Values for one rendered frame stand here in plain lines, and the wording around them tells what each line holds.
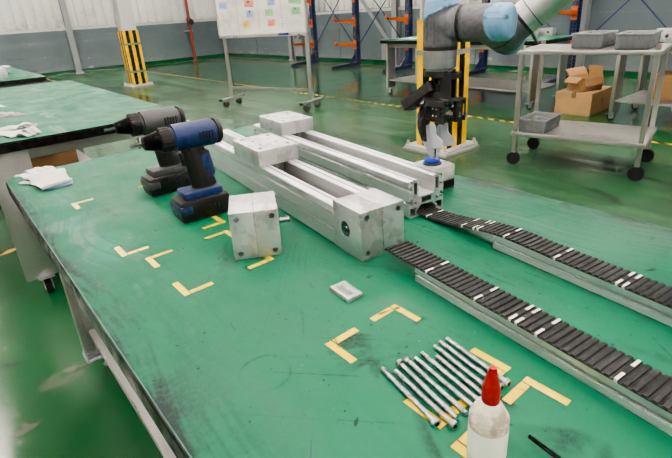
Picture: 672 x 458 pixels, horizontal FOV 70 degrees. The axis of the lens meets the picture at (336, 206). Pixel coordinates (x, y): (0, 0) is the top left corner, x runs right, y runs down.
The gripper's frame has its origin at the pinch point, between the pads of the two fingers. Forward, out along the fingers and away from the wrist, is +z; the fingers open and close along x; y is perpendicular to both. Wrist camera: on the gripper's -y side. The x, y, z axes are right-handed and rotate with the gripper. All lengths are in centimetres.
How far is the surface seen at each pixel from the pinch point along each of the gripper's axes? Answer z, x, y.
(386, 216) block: 1.4, -31.1, 21.0
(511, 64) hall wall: 73, 674, -502
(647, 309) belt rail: 8, -15, 59
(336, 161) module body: 2.5, -16.8, -17.7
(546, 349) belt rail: 8, -33, 56
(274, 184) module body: 2.9, -36.9, -13.6
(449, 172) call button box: 4.6, 2.1, 4.0
